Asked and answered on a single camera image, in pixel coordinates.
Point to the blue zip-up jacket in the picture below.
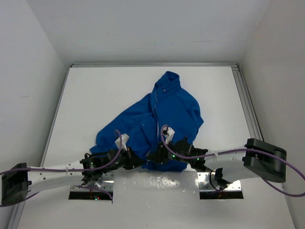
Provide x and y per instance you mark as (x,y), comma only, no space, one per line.
(167,104)

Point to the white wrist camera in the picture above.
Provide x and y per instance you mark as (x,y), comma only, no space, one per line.
(121,142)
(168,133)

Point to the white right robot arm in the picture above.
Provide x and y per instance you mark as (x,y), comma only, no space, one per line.
(255,159)

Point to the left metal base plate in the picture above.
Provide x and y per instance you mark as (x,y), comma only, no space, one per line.
(105,182)

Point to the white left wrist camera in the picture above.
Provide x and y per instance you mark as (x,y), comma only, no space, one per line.
(121,142)

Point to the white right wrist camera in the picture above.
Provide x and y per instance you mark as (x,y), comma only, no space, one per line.
(168,133)

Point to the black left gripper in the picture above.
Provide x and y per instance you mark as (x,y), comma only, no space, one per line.
(133,160)

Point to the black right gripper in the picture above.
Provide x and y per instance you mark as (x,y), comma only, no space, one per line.
(159,156)

